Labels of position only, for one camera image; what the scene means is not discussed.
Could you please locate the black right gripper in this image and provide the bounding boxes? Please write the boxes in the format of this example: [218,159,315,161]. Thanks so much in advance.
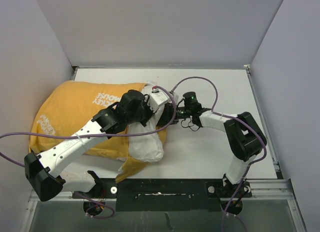
[155,102,192,126]

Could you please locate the white pillow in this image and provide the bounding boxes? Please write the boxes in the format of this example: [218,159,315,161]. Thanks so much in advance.
[127,79,167,164]

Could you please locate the blue yellow Mickey pillowcase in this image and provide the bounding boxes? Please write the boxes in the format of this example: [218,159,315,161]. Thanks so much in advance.
[27,79,169,184]

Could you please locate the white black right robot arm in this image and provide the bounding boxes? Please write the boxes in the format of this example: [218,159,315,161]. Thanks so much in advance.
[172,91,267,197]

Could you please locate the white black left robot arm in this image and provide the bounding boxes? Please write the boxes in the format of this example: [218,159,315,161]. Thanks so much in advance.
[24,89,168,202]

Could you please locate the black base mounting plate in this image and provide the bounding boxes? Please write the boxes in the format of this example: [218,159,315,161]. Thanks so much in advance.
[72,178,252,214]

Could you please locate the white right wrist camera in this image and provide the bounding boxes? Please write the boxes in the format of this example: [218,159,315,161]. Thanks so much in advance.
[169,91,179,105]

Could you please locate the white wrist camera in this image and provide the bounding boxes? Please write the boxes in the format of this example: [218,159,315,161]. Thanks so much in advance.
[169,91,179,105]
[147,89,169,113]

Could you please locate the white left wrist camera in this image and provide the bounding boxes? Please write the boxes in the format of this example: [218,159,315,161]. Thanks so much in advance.
[147,89,169,113]

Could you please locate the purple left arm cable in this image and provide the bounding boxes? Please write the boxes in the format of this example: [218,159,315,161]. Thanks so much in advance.
[0,84,177,220]

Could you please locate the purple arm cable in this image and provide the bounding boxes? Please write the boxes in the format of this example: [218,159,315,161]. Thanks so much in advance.
[171,76,268,232]
[0,84,177,220]

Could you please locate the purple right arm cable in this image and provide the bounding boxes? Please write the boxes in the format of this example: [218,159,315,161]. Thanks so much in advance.
[171,76,268,232]

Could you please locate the aluminium frame rail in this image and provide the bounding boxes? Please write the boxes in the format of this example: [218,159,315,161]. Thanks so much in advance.
[20,179,306,232]

